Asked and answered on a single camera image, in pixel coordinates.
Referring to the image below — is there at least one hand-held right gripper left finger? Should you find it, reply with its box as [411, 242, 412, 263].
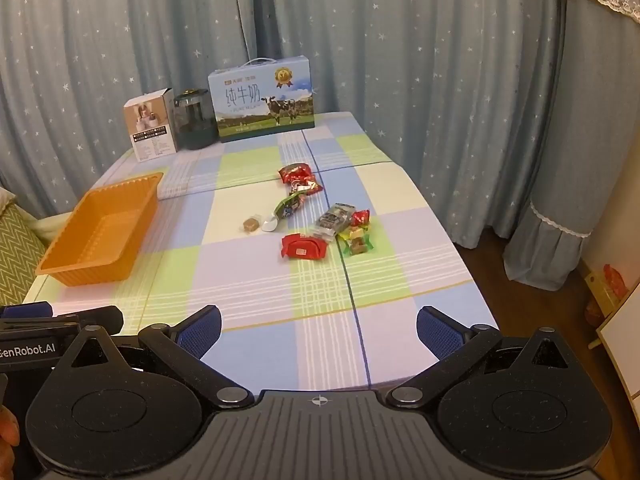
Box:
[62, 305, 254, 407]

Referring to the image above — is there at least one green snack packet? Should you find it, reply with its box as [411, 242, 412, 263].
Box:
[274, 191, 309, 219]

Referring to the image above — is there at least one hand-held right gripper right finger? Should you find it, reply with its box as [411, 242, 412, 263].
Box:
[385, 306, 577, 408]

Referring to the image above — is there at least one red date snack packet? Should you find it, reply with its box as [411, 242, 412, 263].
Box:
[278, 162, 314, 187]

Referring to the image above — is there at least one dark green glass jar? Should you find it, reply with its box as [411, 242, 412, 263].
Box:
[172, 88, 219, 151]

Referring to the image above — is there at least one cloth cover with lace trim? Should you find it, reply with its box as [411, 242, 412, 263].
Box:
[502, 0, 640, 292]

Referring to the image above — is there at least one white board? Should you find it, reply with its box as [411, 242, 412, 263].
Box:
[595, 287, 640, 413]

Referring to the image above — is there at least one white product box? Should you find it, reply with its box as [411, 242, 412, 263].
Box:
[123, 88, 179, 162]

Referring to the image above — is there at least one person's left hand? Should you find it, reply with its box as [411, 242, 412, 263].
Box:
[0, 404, 22, 472]

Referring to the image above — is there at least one yellow wooden stool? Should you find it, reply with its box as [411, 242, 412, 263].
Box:
[584, 270, 621, 313]

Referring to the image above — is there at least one checked tablecloth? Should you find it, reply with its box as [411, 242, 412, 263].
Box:
[22, 110, 501, 397]

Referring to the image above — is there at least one blue milk carton box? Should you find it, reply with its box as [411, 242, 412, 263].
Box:
[207, 55, 317, 143]

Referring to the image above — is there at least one green patterned cushion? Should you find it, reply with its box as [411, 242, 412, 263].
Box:
[0, 202, 48, 307]

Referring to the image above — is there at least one flat red snack packet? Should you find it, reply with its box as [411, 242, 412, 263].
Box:
[280, 233, 327, 261]

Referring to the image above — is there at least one blue star curtain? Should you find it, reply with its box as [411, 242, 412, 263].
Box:
[0, 0, 263, 218]
[252, 0, 568, 251]

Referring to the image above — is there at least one red bag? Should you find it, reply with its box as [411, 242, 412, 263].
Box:
[602, 263, 630, 302]

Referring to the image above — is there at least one orange plastic tray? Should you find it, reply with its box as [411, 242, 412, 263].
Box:
[35, 172, 165, 287]

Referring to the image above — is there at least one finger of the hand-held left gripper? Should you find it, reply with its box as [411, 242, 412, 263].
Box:
[0, 301, 55, 319]
[50, 306, 125, 335]

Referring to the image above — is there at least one clear packet of dark snack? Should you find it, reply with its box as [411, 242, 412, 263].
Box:
[322, 203, 357, 226]
[312, 216, 348, 240]

